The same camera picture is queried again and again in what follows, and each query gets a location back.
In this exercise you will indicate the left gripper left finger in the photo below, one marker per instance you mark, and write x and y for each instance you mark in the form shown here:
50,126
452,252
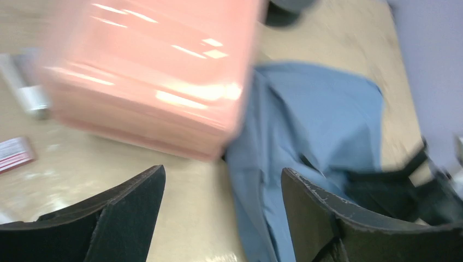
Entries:
114,225

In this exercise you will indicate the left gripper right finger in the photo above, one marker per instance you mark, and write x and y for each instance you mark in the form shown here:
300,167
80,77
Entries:
326,227

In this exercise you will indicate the blue backpack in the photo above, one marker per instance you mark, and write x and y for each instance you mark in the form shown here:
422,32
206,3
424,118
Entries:
317,121

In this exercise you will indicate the small red white box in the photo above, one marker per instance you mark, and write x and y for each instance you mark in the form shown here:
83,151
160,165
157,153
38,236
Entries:
16,152

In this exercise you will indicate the pink translucent plastic box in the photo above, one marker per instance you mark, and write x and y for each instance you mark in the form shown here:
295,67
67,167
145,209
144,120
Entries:
171,76

